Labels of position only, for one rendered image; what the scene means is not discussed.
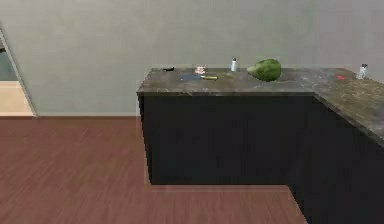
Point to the green lettuce head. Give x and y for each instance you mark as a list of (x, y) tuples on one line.
[(266, 69)]

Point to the black kitchen counter cabinet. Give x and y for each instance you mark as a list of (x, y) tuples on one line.
[(226, 140)]

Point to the small black utensil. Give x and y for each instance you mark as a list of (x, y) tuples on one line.
[(168, 69)]

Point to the small red object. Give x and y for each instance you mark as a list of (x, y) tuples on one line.
[(339, 77)]

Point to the clear pepper shaker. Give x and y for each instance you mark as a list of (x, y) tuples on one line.
[(362, 71)]

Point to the grey salt shaker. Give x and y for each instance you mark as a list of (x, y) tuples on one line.
[(233, 65)]

